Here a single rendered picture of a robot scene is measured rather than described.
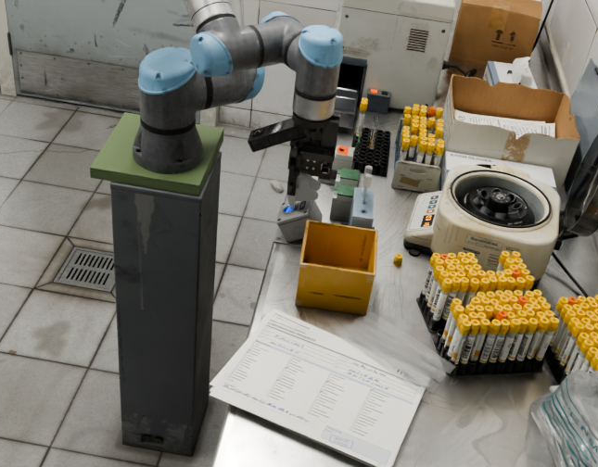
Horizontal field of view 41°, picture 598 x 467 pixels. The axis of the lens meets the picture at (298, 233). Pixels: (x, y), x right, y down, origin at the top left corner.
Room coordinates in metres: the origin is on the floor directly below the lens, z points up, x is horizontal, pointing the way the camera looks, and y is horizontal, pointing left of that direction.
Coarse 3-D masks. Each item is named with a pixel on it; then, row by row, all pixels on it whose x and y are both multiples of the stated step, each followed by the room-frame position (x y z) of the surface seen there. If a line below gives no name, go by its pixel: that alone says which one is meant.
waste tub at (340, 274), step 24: (312, 240) 1.19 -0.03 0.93; (336, 240) 1.19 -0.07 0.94; (360, 240) 1.19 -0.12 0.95; (312, 264) 1.06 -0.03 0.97; (336, 264) 1.19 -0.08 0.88; (360, 264) 1.19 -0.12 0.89; (312, 288) 1.06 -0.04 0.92; (336, 288) 1.06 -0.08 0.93; (360, 288) 1.06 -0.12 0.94; (360, 312) 1.06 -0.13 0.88
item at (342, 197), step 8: (344, 184) 1.38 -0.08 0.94; (336, 192) 1.37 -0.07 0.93; (344, 192) 1.35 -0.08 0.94; (352, 192) 1.36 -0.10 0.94; (336, 200) 1.34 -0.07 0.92; (344, 200) 1.34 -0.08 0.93; (336, 208) 1.34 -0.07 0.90; (344, 208) 1.34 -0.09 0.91; (336, 216) 1.34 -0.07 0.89; (344, 216) 1.34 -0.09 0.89
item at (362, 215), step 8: (360, 192) 1.31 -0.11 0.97; (368, 192) 1.31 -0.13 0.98; (352, 200) 1.31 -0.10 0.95; (360, 200) 1.28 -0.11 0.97; (368, 200) 1.28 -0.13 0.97; (352, 208) 1.26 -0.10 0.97; (360, 208) 1.25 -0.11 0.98; (368, 208) 1.26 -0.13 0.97; (352, 216) 1.23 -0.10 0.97; (360, 216) 1.23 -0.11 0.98; (368, 216) 1.23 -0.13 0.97; (344, 224) 1.32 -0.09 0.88; (352, 224) 1.23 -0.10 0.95; (360, 224) 1.23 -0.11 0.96; (368, 224) 1.22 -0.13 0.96
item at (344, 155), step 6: (336, 150) 1.51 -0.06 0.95; (342, 150) 1.51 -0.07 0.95; (348, 150) 1.50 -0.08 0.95; (336, 156) 1.48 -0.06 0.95; (342, 156) 1.48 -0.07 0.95; (348, 156) 1.48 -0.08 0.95; (336, 162) 1.48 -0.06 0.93; (342, 162) 1.48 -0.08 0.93; (348, 162) 1.48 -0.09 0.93; (336, 168) 1.48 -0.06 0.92; (348, 168) 1.48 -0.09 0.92
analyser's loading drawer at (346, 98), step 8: (344, 88) 1.88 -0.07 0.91; (352, 88) 1.89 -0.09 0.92; (336, 96) 1.77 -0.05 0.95; (344, 96) 1.81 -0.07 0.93; (352, 96) 1.81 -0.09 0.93; (336, 104) 1.77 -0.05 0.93; (344, 104) 1.77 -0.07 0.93; (352, 104) 1.76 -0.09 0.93; (336, 112) 1.71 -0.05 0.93; (344, 112) 1.71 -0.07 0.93; (352, 112) 1.75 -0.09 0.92; (344, 120) 1.71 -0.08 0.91; (352, 120) 1.71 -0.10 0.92
